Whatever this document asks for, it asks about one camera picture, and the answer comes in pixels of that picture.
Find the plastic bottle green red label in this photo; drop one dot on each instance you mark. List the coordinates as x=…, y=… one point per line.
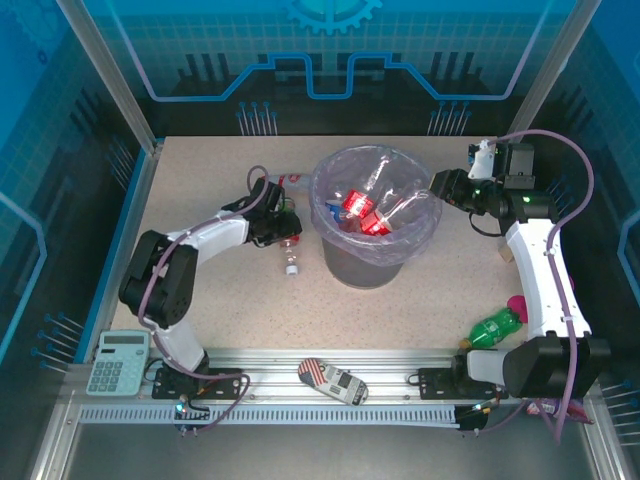
x=290, y=257

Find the grey plastic bin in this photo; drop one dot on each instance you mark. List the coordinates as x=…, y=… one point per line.
x=360, y=270

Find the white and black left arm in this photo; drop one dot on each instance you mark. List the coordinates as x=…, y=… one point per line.
x=215, y=232

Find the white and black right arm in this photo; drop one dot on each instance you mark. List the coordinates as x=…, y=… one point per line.
x=535, y=270

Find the plastic bottle red white label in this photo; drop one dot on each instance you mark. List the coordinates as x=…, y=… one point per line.
x=292, y=178

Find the pink round object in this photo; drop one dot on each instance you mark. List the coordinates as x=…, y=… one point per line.
x=517, y=304

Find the flag print pouch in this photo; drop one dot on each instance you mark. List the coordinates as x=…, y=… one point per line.
x=332, y=382

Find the black controller box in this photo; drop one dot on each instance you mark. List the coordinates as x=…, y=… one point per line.
x=197, y=414
x=470, y=420

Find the light green calculator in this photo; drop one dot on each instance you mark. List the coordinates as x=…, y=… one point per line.
x=117, y=365

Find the purple snack bag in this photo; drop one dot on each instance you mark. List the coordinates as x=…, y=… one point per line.
x=545, y=407

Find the aluminium frame post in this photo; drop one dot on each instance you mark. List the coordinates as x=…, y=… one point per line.
x=550, y=75
x=111, y=75

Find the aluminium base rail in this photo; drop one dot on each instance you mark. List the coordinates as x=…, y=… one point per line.
x=270, y=370

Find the aluminium frame side rail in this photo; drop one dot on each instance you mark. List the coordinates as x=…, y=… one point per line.
x=607, y=445
x=56, y=445

